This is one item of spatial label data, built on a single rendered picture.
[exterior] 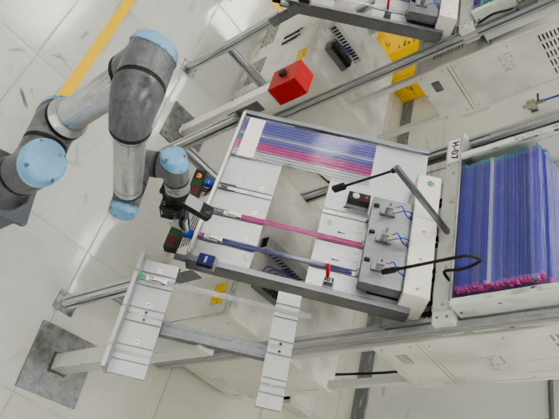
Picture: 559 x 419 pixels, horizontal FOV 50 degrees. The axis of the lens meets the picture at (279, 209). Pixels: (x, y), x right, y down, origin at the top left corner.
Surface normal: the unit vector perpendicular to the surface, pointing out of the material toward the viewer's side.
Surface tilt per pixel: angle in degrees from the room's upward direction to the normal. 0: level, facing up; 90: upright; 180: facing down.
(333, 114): 90
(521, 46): 90
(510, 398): 89
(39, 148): 7
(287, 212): 0
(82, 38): 0
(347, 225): 48
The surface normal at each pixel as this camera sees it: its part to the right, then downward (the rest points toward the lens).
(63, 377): 0.76, -0.24
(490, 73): -0.23, 0.77
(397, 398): -0.60, -0.60
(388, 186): 0.07, -0.60
